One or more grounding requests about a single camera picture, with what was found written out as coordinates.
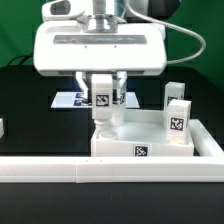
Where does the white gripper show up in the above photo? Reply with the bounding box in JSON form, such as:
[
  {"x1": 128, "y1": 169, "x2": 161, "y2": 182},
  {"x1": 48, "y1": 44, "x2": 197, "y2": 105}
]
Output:
[{"x1": 34, "y1": 21, "x2": 167, "y2": 102}]

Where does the white square table top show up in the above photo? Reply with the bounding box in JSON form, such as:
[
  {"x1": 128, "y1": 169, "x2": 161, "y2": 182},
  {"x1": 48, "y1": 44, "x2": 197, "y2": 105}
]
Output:
[{"x1": 91, "y1": 109, "x2": 194, "y2": 157}]

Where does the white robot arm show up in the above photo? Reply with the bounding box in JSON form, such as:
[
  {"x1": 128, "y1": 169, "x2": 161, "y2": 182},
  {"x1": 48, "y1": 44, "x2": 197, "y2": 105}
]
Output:
[{"x1": 34, "y1": 0, "x2": 168, "y2": 79}]

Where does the white base marker plate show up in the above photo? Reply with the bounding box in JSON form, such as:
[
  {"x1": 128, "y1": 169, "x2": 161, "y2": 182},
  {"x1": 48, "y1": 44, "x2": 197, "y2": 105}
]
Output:
[{"x1": 51, "y1": 92, "x2": 139, "y2": 109}]

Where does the white L-shaped obstacle fence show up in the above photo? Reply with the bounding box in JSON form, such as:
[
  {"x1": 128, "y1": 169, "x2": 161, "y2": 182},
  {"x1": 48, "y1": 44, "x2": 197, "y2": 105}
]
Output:
[{"x1": 0, "y1": 119, "x2": 224, "y2": 183}]

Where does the white block left edge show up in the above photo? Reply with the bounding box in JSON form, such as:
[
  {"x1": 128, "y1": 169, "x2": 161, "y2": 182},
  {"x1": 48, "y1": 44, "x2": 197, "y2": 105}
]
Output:
[{"x1": 0, "y1": 118, "x2": 4, "y2": 139}]

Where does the black cable bundle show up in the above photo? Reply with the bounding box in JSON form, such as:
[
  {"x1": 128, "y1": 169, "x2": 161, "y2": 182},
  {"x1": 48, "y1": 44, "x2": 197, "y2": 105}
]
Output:
[{"x1": 6, "y1": 53, "x2": 34, "y2": 67}]

